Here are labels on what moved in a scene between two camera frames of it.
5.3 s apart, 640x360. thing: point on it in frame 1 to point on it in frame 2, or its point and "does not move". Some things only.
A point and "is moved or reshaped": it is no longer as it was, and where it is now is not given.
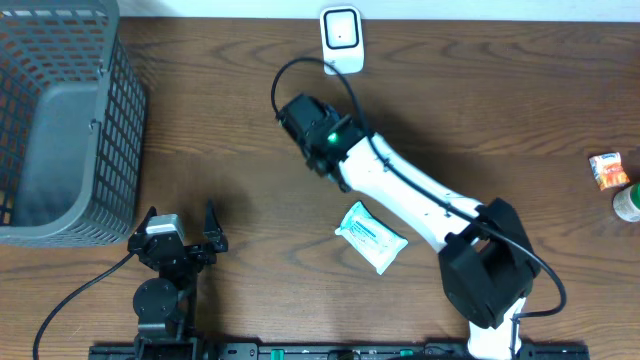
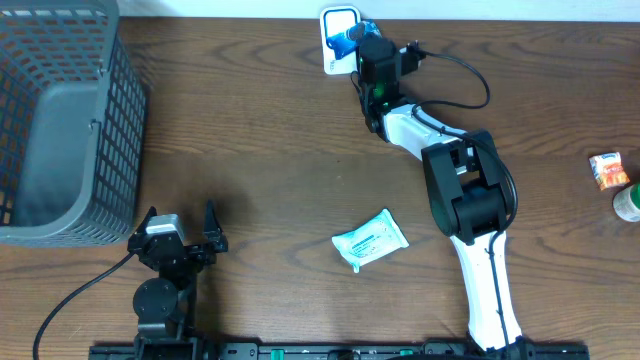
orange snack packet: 608,170 does not move
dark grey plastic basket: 73,123 does not move
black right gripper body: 309,151 to 361,77
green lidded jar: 623,205 does not move
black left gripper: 213,240 does not move
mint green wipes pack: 379,244 is moved or reshaped
